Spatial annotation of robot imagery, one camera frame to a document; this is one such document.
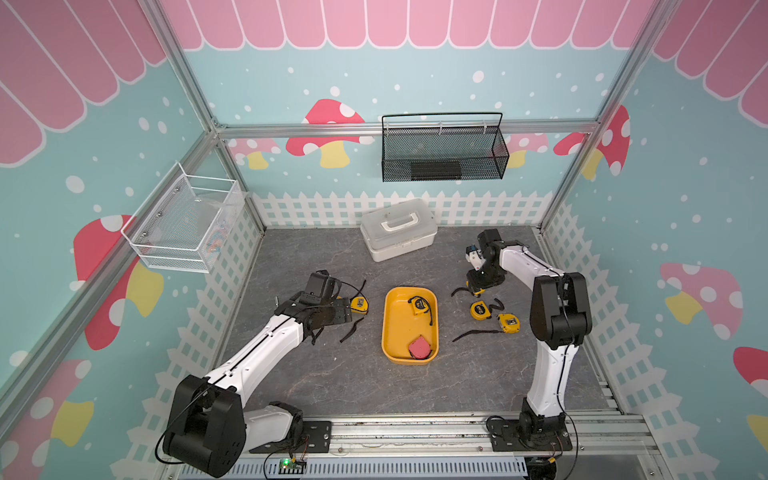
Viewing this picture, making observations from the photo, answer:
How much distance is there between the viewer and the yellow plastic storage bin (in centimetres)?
87

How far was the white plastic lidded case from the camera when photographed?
1.06 metres

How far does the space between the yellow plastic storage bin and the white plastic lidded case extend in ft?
0.55
